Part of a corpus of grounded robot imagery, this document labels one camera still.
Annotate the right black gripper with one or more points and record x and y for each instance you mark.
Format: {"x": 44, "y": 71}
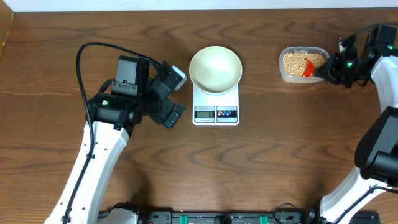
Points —
{"x": 328, "y": 70}

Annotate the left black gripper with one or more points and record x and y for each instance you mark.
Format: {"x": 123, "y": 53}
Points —
{"x": 160, "y": 116}

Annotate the red plastic measuring scoop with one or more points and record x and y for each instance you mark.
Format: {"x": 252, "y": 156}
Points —
{"x": 309, "y": 69}

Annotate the white digital kitchen scale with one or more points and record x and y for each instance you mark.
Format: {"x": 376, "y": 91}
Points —
{"x": 215, "y": 109}

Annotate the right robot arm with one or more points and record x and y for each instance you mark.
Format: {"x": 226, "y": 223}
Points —
{"x": 375, "y": 159}

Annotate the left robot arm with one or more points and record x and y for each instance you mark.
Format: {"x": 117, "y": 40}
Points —
{"x": 114, "y": 111}

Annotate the white round bowl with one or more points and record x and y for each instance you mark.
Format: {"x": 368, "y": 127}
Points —
{"x": 215, "y": 69}

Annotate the clear plastic container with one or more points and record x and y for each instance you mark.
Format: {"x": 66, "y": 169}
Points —
{"x": 298, "y": 79}

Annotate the soybeans pile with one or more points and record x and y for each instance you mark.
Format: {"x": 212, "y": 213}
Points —
{"x": 294, "y": 63}

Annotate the cardboard panel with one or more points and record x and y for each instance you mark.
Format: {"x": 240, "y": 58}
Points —
{"x": 6, "y": 20}

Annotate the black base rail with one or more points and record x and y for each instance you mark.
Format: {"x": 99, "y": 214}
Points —
{"x": 288, "y": 217}

